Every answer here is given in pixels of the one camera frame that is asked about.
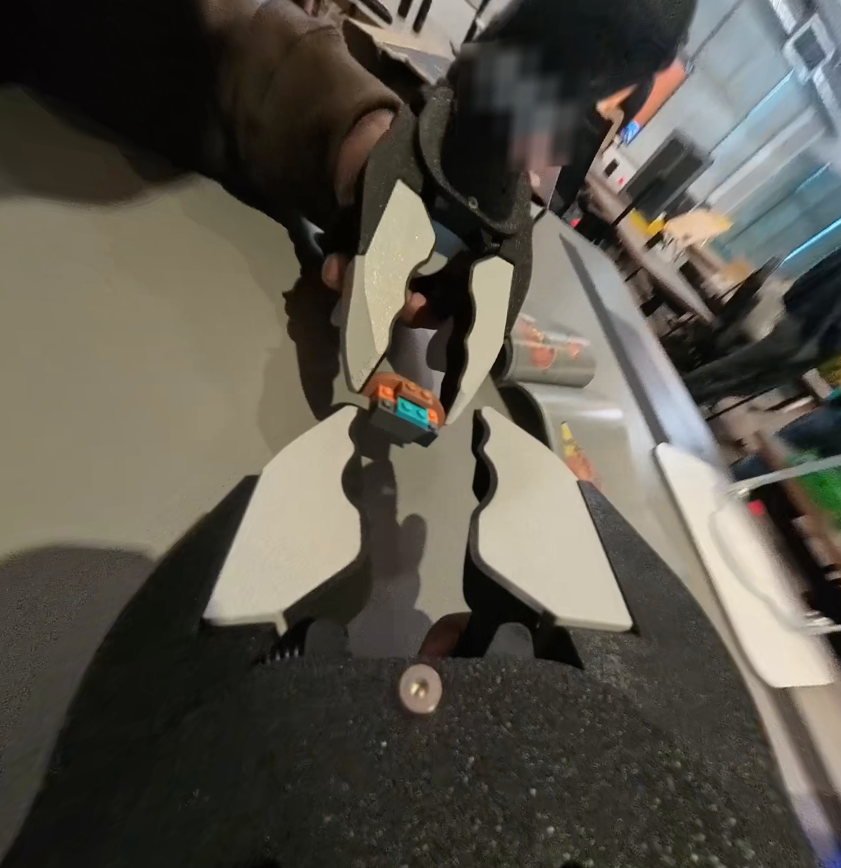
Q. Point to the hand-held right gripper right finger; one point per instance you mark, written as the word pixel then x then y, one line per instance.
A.
pixel 542 536

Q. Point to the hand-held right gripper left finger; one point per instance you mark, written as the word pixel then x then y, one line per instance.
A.
pixel 291 529

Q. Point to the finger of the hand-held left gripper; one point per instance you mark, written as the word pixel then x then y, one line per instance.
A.
pixel 383 271
pixel 492 312

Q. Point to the orange and teal brick assembly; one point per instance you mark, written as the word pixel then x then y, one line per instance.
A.
pixel 410 407

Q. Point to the person's left forearm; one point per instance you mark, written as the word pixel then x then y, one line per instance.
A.
pixel 224 88

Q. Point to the grey desk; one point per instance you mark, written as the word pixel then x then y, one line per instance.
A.
pixel 122 339

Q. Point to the person's left hand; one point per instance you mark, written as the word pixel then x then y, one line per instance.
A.
pixel 356 149

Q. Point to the person's right hand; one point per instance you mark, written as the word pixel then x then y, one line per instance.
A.
pixel 444 637

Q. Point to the grey tray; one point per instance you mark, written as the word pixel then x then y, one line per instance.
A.
pixel 549 352

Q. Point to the white flat device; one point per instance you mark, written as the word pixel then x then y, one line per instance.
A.
pixel 746 563

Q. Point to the black office chair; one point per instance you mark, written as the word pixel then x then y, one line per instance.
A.
pixel 787 325

